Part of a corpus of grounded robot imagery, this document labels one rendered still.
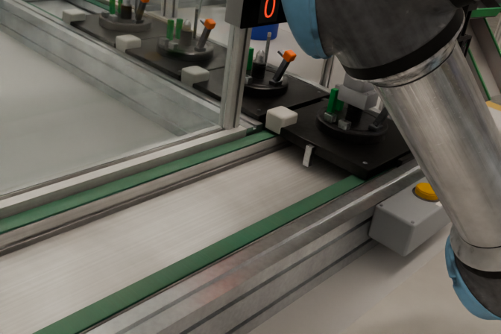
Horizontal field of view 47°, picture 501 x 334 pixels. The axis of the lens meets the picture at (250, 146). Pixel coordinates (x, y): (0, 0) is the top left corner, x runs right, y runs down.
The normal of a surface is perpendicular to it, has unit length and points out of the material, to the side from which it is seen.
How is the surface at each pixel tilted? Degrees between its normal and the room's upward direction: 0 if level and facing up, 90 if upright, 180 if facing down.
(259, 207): 0
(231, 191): 0
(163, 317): 0
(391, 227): 90
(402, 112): 121
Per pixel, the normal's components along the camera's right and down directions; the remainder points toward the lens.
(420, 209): 0.13, -0.89
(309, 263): 0.72, 0.40
